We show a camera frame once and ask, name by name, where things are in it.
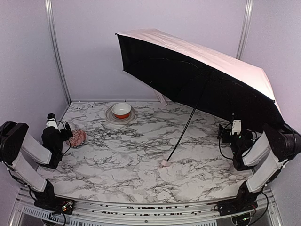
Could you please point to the aluminium front rail frame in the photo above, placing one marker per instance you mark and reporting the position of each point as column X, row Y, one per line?
column 97, row 213

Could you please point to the aluminium corner post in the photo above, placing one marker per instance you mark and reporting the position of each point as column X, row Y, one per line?
column 245, row 29
column 55, row 47

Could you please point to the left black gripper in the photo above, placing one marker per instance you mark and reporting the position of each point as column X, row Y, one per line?
column 67, row 132

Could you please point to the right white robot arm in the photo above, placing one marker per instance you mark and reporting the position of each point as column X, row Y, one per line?
column 273, row 149

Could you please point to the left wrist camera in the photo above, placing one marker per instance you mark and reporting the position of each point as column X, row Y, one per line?
column 52, row 121

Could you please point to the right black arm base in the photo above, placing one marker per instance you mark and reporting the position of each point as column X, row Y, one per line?
column 230, row 206

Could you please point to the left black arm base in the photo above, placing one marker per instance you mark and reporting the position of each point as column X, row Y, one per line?
column 62, row 206

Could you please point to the left aluminium corner post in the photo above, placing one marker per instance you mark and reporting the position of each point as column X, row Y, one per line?
column 55, row 47

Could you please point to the grey round plate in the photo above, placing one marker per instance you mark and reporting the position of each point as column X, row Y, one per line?
column 112, row 119

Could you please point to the pink and black umbrella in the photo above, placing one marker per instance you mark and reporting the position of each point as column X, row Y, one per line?
column 200, row 77

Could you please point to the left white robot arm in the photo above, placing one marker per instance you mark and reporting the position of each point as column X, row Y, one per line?
column 15, row 140

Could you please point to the red patterned round pouch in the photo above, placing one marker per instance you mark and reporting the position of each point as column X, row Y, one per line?
column 78, row 138

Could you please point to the right aluminium corner post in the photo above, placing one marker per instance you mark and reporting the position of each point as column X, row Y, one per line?
column 245, row 29

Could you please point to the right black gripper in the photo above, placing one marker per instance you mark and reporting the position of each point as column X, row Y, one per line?
column 222, row 132

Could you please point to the red and white bowl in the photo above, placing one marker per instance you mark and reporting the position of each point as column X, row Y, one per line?
column 121, row 110

